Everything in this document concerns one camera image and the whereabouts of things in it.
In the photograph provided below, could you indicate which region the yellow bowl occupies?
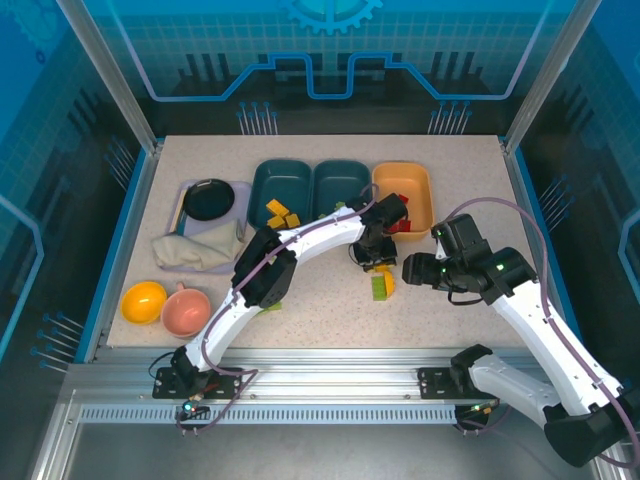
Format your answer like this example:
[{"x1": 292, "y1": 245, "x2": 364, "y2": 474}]
[{"x1": 121, "y1": 281, "x2": 168, "y2": 326}]

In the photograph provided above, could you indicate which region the aluminium table side rail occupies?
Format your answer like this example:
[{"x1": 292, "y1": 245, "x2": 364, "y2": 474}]
[
  {"x1": 501, "y1": 142, "x2": 575, "y2": 364},
  {"x1": 82, "y1": 142, "x2": 164, "y2": 364}
]

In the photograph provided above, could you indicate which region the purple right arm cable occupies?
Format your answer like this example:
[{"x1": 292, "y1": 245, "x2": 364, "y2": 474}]
[{"x1": 442, "y1": 198, "x2": 640, "y2": 469}]

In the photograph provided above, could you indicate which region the beige cloth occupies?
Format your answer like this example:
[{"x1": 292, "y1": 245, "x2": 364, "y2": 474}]
[{"x1": 151, "y1": 219, "x2": 247, "y2": 271}]

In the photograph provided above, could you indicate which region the aluminium frame post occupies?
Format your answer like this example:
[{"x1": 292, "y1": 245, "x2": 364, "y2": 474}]
[
  {"x1": 502, "y1": 0, "x2": 587, "y2": 151},
  {"x1": 55, "y1": 0, "x2": 164, "y2": 156}
]

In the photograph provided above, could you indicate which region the slotted grey cable duct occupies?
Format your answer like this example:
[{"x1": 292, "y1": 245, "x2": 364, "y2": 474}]
[{"x1": 79, "y1": 405, "x2": 459, "y2": 426}]

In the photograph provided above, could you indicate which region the small power connector board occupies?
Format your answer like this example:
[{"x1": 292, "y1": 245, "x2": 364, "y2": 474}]
[
  {"x1": 457, "y1": 401, "x2": 501, "y2": 421},
  {"x1": 177, "y1": 398, "x2": 211, "y2": 421}
]

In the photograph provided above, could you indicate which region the teal rectangular container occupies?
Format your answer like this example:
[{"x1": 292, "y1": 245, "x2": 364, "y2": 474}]
[
  {"x1": 247, "y1": 158, "x2": 315, "y2": 235},
  {"x1": 312, "y1": 159, "x2": 372, "y2": 222}
]

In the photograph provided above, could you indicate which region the pink cup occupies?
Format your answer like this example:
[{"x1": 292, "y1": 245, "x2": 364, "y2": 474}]
[{"x1": 160, "y1": 281, "x2": 212, "y2": 337}]

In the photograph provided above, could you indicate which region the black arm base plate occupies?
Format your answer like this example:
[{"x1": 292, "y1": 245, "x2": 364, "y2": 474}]
[
  {"x1": 417, "y1": 366, "x2": 510, "y2": 400},
  {"x1": 152, "y1": 366, "x2": 244, "y2": 400}
]

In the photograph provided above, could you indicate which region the lavender tray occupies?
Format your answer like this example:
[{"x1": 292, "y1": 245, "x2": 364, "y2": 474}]
[{"x1": 173, "y1": 179, "x2": 254, "y2": 275}]

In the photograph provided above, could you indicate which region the black round plate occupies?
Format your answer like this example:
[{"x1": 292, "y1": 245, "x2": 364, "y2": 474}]
[{"x1": 184, "y1": 178, "x2": 236, "y2": 222}]

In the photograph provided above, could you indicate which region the yellow rectangular container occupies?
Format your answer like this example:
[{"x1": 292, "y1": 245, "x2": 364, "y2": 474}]
[{"x1": 371, "y1": 161, "x2": 434, "y2": 244}]

